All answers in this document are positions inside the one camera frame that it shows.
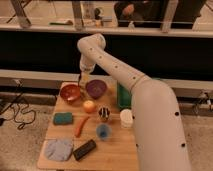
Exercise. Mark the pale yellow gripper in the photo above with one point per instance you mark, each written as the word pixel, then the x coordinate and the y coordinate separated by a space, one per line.
pixel 83 79

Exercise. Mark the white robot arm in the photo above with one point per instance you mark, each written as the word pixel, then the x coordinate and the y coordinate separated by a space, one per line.
pixel 158 129

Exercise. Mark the purple bowl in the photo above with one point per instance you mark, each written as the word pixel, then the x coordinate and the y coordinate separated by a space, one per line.
pixel 96 88

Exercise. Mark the orange red bowl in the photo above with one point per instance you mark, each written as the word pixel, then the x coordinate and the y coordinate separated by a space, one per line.
pixel 70 92

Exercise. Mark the yellow apple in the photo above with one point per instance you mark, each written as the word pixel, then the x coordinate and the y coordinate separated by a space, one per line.
pixel 89 106

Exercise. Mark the orange carrot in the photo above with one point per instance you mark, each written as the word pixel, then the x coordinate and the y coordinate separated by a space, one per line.
pixel 80 126

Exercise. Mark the green plastic tray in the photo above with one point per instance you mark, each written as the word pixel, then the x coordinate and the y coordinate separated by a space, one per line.
pixel 123 98

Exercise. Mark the teal sponge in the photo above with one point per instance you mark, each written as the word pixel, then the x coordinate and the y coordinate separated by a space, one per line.
pixel 62 118

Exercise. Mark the wooden board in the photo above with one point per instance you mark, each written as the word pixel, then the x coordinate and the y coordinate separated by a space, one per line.
pixel 116 153

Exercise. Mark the white paper cup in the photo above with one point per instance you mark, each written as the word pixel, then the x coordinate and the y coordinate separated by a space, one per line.
pixel 126 118

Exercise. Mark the blue plastic cup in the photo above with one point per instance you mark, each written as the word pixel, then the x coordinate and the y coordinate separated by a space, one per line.
pixel 103 131

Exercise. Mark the black rectangular block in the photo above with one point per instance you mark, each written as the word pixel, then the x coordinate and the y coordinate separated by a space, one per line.
pixel 84 149

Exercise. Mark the light blue cloth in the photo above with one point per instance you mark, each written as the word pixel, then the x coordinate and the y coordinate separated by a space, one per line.
pixel 58 149

